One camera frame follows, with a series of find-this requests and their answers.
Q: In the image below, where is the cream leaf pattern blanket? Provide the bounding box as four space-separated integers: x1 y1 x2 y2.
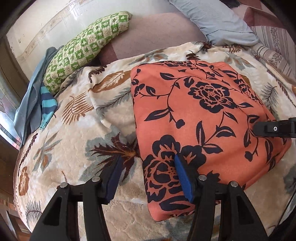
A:
14 42 295 240

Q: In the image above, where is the grey-blue knit sweater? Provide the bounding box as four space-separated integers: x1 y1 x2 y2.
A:
14 47 58 146

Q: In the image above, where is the pink quilted mattress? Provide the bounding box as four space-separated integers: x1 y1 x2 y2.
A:
97 13 206 65

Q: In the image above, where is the striped floral bed sheet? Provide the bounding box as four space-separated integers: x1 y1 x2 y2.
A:
251 26 295 85

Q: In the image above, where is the stained glass window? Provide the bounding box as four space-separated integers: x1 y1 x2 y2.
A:
1 75 21 150

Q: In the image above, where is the orange black floral garment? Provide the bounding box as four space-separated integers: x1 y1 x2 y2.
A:
130 60 292 221

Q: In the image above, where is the green white checkered pillow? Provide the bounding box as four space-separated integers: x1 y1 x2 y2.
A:
43 11 132 95

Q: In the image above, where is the blue turquoise striped garment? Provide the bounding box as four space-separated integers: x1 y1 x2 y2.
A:
40 83 58 130

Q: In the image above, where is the light blue pillow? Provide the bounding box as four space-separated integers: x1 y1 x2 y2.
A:
169 0 259 46

